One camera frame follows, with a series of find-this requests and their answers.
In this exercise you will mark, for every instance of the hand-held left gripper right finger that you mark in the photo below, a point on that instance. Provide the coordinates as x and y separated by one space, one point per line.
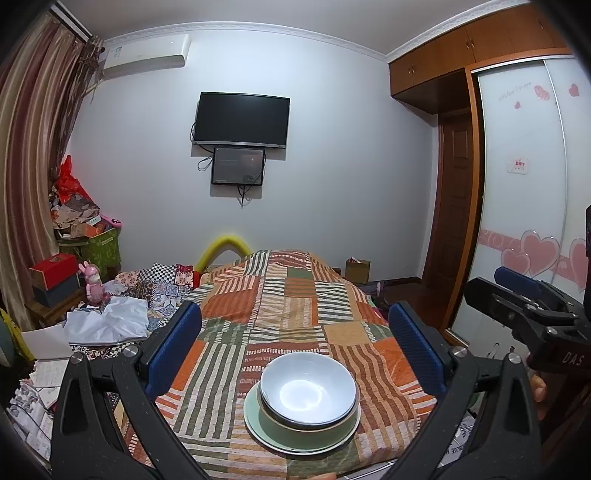
415 350

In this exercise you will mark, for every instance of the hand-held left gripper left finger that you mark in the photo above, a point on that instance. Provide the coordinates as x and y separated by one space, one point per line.
175 350

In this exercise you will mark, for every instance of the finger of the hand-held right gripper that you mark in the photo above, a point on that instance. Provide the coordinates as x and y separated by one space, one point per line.
489 300
515 279

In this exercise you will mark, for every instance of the white spotted bowl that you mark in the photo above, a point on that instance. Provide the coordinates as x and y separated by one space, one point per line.
304 383

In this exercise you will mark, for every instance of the green bowl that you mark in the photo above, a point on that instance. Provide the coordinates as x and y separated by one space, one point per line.
318 437

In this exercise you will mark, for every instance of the light green plate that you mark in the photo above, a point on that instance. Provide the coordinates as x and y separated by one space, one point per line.
277 445

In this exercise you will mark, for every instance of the person's right hand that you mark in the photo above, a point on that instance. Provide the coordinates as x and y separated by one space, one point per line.
539 392

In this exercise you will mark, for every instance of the checkered patchwork quilt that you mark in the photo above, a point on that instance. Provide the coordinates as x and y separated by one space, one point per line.
161 288

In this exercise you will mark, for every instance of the white cloth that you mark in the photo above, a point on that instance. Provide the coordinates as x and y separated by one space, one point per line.
108 321

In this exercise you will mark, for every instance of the cardboard box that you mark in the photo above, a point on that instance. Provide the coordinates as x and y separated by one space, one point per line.
358 272

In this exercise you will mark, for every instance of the pink rabbit toy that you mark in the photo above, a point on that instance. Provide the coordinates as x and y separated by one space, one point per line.
94 286

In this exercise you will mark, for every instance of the brown wooden door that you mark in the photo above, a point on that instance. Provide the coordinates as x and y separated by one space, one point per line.
455 194

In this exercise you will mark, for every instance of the printed newspaper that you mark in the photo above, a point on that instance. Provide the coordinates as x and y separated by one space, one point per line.
461 447

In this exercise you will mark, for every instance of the red and white sticker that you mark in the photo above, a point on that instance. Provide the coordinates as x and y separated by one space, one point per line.
520 165

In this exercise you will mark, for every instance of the yellow foam tube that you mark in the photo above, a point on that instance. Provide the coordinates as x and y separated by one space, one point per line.
224 241

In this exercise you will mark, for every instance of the green storage box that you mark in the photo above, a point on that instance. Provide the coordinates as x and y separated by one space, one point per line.
104 251

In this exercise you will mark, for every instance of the striped patchwork blanket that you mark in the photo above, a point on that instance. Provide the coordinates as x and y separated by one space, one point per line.
286 295

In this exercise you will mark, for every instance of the white notebook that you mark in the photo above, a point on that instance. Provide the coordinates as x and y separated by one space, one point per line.
46 341

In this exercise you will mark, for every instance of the grey box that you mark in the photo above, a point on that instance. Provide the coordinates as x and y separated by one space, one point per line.
57 293

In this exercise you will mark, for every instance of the wooden side table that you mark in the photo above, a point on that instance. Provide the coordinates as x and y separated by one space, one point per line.
46 314

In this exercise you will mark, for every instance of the pile of printed papers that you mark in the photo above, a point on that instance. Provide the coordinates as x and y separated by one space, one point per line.
39 387

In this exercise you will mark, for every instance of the small pink item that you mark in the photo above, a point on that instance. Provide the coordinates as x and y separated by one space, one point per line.
113 221

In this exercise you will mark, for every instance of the red box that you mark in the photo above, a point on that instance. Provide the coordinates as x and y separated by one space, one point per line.
53 268

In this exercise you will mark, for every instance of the yellow cloth item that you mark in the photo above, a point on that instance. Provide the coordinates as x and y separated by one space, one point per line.
16 332

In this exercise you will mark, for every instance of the pile of papers and bags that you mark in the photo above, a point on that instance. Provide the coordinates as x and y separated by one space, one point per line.
78 214

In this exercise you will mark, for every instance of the small black monitor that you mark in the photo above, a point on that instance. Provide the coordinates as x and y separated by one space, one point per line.
238 166

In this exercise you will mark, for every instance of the red plastic bag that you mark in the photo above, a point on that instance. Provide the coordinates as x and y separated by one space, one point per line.
71 182

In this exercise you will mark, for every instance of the wooden overhead cabinet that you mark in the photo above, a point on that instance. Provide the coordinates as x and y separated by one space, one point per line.
438 64

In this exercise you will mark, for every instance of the striped curtain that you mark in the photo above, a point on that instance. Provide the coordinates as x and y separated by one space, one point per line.
32 147

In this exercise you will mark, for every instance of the white air conditioner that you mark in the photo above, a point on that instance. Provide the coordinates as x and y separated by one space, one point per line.
147 55

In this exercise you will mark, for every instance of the wooden door frame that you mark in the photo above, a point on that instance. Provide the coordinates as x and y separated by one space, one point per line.
476 184

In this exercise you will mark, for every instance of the black wall television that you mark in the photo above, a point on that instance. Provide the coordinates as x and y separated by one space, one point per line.
240 119

